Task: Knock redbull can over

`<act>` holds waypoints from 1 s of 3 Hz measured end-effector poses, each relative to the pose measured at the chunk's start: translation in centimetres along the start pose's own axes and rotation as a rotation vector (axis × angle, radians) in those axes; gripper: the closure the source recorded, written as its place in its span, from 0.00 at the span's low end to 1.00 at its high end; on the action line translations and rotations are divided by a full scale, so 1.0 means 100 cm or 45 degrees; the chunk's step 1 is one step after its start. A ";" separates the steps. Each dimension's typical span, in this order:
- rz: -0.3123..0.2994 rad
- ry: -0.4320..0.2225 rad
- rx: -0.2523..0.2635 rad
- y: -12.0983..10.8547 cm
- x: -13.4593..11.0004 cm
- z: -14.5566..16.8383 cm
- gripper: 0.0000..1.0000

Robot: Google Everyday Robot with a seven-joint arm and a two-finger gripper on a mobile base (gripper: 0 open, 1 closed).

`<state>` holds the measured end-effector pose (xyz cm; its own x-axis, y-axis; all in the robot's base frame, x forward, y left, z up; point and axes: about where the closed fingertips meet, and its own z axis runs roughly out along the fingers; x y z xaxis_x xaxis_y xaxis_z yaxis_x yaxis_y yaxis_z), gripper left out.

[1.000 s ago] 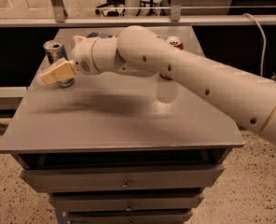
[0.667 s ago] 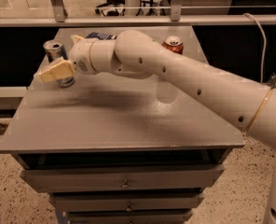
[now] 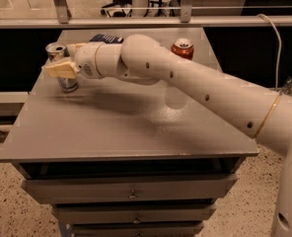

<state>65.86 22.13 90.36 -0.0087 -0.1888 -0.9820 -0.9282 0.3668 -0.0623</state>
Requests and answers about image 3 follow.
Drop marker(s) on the dark blue snack packet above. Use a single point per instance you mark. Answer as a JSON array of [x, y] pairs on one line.
[[107, 38]]

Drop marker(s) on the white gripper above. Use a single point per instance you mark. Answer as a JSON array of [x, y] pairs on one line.
[[85, 61]]

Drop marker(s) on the orange coca-cola can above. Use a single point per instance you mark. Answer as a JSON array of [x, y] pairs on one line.
[[183, 48]]

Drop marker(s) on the silver blue redbull can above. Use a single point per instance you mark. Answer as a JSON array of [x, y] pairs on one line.
[[60, 66]]

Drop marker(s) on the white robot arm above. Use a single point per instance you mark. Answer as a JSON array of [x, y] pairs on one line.
[[259, 113]]

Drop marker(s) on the metal railing frame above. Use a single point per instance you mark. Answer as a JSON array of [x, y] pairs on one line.
[[111, 14]]

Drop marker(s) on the grey drawer cabinet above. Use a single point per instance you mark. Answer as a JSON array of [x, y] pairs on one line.
[[116, 159]]

